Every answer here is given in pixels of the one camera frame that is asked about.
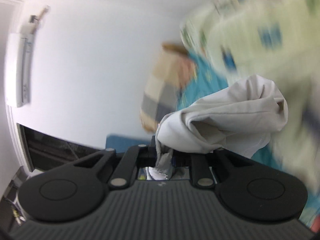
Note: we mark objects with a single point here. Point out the teal patterned bed sheet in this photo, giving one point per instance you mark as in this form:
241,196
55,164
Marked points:
204,82

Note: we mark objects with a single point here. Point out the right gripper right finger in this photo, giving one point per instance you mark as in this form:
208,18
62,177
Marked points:
205,170

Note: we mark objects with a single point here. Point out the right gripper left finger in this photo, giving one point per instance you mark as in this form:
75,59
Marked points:
136,156

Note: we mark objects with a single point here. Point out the blue covered chair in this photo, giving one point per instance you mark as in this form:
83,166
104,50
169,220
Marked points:
120,143

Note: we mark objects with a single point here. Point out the white t-shirt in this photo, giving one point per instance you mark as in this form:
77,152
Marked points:
240,118

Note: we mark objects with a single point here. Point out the dark window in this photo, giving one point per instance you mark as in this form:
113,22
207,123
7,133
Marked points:
44,152

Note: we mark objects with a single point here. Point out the white wall air conditioner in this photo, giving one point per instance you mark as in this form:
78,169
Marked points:
18,60

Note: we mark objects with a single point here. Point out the plaid pillow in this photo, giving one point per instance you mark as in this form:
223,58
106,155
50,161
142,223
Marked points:
172,72

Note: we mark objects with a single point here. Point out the light green blanket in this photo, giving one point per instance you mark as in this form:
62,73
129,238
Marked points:
276,39

